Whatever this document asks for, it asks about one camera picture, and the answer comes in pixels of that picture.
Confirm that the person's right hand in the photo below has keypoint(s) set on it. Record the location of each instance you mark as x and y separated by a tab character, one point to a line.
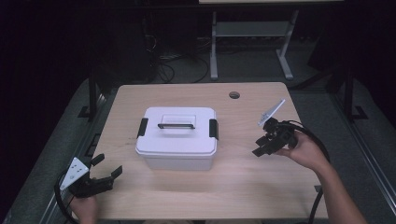
308	152

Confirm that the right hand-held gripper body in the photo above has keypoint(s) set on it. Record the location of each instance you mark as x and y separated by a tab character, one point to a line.
281	135

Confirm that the white box lid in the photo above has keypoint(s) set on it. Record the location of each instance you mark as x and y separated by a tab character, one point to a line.
177	140

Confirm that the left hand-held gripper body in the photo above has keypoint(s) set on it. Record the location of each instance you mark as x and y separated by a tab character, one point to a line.
84	185

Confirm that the aluminium floor rail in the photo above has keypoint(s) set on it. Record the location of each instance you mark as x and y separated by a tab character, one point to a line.
367	155
77	155

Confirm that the grey tape strip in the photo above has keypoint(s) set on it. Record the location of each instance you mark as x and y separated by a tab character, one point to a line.
317	188

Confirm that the black metal stand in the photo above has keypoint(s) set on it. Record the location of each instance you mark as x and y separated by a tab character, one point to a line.
350	93
92	96

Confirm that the grey metal desk frame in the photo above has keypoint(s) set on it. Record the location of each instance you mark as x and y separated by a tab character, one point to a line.
249	29

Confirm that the white plastic storage box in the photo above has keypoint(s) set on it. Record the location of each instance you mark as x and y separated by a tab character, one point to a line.
177	162

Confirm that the round grey table grommet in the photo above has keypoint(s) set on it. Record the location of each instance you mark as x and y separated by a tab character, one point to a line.
234	95

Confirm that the person's left hand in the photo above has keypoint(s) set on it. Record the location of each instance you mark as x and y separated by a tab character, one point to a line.
85	210

